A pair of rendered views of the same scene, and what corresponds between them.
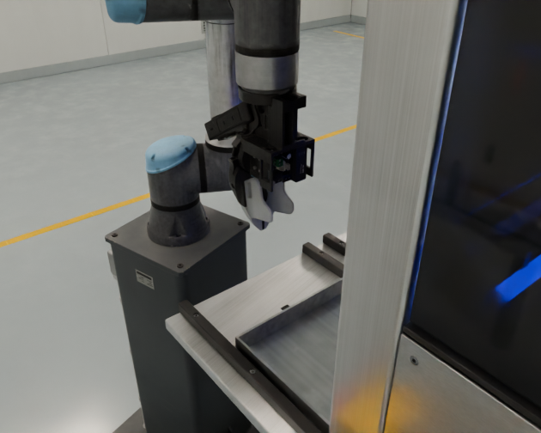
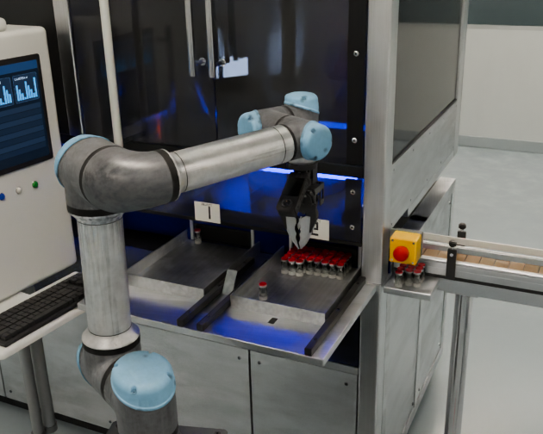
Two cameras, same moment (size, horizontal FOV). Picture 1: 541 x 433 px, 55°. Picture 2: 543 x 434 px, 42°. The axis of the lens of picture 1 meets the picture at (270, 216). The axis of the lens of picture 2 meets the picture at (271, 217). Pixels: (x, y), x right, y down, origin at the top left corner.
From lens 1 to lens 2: 195 cm
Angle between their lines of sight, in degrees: 99
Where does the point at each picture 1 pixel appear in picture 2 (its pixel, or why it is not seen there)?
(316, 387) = (323, 299)
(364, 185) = (389, 130)
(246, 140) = (315, 188)
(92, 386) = not seen: outside the picture
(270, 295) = (263, 331)
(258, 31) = not seen: hidden behind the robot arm
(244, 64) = not seen: hidden behind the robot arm
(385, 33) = (390, 88)
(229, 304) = (286, 341)
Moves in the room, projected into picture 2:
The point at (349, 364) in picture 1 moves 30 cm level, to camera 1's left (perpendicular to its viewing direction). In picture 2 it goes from (386, 196) to (464, 236)
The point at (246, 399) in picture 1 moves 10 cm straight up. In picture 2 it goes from (351, 313) to (352, 278)
